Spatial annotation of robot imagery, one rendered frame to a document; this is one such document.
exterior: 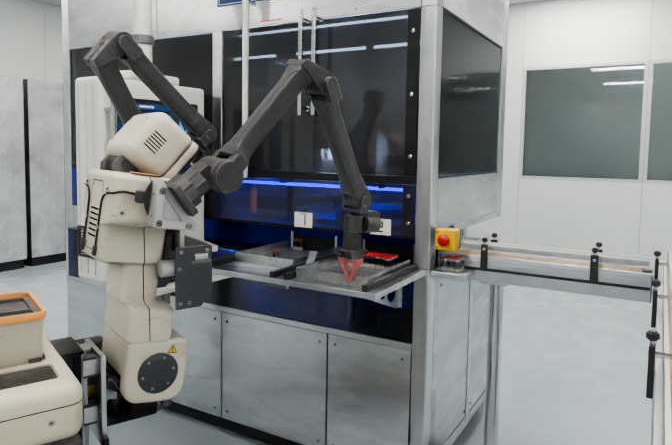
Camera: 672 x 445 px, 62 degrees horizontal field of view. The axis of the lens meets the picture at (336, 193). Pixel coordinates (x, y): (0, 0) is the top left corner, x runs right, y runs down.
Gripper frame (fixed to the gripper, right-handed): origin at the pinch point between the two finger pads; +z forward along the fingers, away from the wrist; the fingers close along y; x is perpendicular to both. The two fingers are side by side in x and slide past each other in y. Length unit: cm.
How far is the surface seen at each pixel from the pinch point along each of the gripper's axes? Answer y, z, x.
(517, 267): 48, -5, -39
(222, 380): 41, 61, 84
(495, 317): 53, 15, -32
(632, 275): 48, -6, -75
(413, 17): 29, -89, -3
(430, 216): 35.2, -20.0, -11.4
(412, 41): 30, -81, -2
